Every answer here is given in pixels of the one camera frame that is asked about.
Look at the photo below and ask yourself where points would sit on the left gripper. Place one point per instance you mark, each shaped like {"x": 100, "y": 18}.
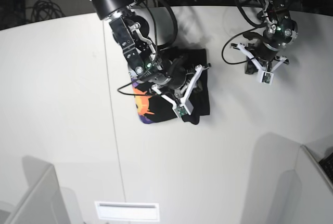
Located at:
{"x": 266, "y": 48}

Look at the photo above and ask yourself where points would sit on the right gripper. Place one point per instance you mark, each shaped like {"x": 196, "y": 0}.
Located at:
{"x": 174, "y": 75}

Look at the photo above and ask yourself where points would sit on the black T-shirt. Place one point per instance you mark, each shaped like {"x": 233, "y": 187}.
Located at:
{"x": 152, "y": 108}

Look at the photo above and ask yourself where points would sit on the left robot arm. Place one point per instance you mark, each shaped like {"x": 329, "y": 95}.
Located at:
{"x": 274, "y": 33}

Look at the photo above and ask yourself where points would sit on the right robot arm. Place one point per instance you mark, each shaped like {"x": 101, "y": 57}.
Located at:
{"x": 131, "y": 32}

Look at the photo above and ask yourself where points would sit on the black keyboard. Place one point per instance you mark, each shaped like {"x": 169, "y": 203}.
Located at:
{"x": 327, "y": 166}

